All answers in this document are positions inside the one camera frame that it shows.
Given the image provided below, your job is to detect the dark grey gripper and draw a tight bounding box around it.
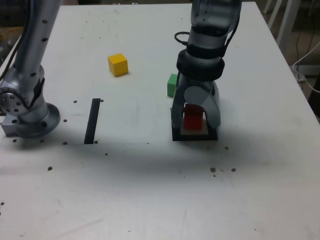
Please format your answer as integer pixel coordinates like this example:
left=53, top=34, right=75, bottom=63
left=171, top=74, right=222, bottom=130

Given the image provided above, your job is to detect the red cube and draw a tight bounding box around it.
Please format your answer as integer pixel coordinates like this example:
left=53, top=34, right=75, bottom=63
left=183, top=103, right=204, bottom=131

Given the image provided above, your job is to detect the green cube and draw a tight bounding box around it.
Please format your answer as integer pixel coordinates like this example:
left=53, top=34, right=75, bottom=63
left=166, top=73, right=179, bottom=98

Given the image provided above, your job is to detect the yellow cube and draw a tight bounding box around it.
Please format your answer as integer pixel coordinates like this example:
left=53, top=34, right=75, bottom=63
left=107, top=52, right=129, bottom=78

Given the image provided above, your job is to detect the black tape square outline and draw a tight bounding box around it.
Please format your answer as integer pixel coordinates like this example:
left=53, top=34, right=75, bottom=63
left=170, top=106, right=219, bottom=142

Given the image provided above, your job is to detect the black tape strip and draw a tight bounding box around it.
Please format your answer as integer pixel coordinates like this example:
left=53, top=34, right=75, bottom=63
left=83, top=98, right=101, bottom=145

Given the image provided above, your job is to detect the white furniture leg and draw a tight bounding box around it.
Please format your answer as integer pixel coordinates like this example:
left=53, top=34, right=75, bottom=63
left=276, top=0, right=296, bottom=44
left=268, top=0, right=283, bottom=28
left=262, top=0, right=274, bottom=15

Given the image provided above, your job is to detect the thin black cable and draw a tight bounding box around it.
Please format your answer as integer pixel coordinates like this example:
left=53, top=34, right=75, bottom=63
left=221, top=4, right=242, bottom=56
left=174, top=31, right=191, bottom=47

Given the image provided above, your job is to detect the black hanging cable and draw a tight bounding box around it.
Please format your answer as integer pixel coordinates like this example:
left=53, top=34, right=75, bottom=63
left=308, top=31, right=316, bottom=58
left=295, top=31, right=301, bottom=66

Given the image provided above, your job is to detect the white cable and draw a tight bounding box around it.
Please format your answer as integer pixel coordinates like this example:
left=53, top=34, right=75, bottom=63
left=291, top=41, right=320, bottom=94

